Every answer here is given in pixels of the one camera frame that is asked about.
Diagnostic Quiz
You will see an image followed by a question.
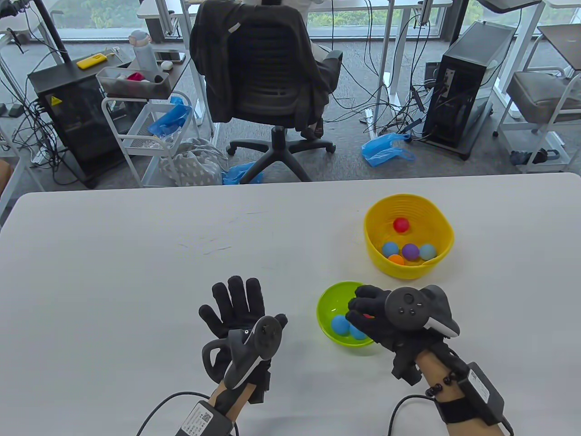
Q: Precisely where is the person's right hand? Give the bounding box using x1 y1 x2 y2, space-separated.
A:
346 284 448 364

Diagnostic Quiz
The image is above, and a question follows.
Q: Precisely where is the person's left hand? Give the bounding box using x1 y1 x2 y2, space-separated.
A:
198 276 288 359

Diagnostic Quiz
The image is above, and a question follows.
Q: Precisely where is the yellow plastic bowl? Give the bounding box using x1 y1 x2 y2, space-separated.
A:
364 194 455 279

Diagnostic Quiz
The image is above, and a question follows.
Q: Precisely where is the grey patterned fabric bag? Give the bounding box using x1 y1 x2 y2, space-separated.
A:
159 138 229 186

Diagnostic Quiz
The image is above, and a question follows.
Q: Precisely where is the dark grey handheld controller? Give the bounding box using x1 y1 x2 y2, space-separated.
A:
202 315 282 390
384 285 460 339

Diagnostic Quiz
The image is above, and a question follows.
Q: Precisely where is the green plastic bowl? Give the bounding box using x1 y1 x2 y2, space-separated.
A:
316 281 377 348

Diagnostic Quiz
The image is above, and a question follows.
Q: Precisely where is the black battery pack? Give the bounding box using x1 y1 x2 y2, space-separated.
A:
456 362 506 426

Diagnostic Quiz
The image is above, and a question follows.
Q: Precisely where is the grey labelled battery pack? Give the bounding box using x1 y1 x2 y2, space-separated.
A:
175 400 234 436

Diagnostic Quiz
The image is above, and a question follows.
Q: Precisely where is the blue plastic bag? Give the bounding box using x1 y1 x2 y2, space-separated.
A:
361 133 416 168
148 95 193 139
222 160 265 185

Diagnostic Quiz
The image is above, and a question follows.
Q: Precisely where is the white metal cart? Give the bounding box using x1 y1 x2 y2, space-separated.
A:
101 91 202 188

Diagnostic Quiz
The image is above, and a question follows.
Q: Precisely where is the black equipment cabinet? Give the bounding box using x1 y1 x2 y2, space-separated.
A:
28 54 137 189

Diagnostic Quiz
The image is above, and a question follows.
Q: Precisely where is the dark grey jacket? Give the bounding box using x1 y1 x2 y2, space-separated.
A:
190 1 339 123

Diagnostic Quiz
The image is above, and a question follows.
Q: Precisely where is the grey plastic tray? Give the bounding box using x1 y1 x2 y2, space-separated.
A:
96 66 172 99

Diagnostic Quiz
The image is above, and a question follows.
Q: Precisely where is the black office chair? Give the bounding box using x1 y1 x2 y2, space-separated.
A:
226 9 344 183

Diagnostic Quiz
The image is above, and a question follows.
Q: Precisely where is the grey desk with white legs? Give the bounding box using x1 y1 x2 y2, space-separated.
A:
109 45 218 137

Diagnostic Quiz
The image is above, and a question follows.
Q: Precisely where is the black computer tower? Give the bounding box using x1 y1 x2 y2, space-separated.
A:
422 20 518 159

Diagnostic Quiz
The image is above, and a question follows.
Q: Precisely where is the grey water bottle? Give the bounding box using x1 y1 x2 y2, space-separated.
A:
128 30 158 73

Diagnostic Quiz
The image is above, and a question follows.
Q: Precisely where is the yellow phone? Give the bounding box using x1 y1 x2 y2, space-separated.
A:
76 53 109 70

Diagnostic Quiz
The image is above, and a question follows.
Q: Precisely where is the white chair with grey cushion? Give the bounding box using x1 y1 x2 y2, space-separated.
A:
494 27 581 174

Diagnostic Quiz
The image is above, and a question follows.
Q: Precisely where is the black stand pole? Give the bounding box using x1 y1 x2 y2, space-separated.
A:
30 0 71 64

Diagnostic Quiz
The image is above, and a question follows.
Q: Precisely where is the brown side table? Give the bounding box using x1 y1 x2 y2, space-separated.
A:
537 23 581 71

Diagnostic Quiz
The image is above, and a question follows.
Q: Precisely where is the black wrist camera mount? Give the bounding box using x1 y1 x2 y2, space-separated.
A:
391 347 425 386
249 359 272 405

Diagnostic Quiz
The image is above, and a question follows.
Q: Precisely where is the black cable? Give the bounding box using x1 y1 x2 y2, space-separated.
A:
388 394 438 436
136 391 200 436

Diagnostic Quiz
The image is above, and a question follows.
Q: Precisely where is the dark bead bracelet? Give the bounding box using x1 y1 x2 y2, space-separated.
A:
425 370 459 398

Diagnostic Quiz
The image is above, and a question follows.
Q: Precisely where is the black forearm strap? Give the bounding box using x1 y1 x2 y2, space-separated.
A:
437 397 482 425

